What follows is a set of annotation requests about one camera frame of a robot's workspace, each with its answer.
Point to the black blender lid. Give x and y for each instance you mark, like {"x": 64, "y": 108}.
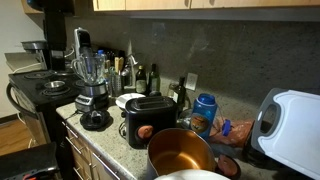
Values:
{"x": 94, "y": 120}

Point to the black silver blender base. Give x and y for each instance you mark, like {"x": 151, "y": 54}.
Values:
{"x": 92, "y": 97}

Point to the glass blender jar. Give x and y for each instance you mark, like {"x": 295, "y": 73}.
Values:
{"x": 90, "y": 68}

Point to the green glass bottle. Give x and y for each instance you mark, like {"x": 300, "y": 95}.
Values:
{"x": 154, "y": 79}

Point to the dark wine bottle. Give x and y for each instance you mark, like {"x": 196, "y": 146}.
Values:
{"x": 179, "y": 94}

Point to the dark olive oil bottle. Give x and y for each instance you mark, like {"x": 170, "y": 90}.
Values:
{"x": 141, "y": 84}

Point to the black toaster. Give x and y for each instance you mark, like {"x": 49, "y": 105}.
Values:
{"x": 146, "y": 116}

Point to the white plate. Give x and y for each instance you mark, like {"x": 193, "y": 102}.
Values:
{"x": 123, "y": 99}

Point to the metal utensil holder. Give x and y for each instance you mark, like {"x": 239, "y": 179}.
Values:
{"x": 116, "y": 84}

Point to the blue water bottle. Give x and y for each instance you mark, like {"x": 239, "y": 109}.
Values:
{"x": 203, "y": 114}

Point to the copper pot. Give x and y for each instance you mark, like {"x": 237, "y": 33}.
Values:
{"x": 175, "y": 149}

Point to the white bowl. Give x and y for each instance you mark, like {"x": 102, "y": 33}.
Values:
{"x": 192, "y": 174}

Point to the orange oven mitt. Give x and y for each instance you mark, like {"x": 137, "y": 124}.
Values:
{"x": 233, "y": 133}

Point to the black stove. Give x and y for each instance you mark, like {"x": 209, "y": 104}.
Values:
{"x": 36, "y": 95}

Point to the white grey cutting board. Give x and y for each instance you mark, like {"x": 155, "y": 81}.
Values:
{"x": 287, "y": 129}

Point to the white wall outlet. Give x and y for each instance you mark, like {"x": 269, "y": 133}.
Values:
{"x": 191, "y": 81}

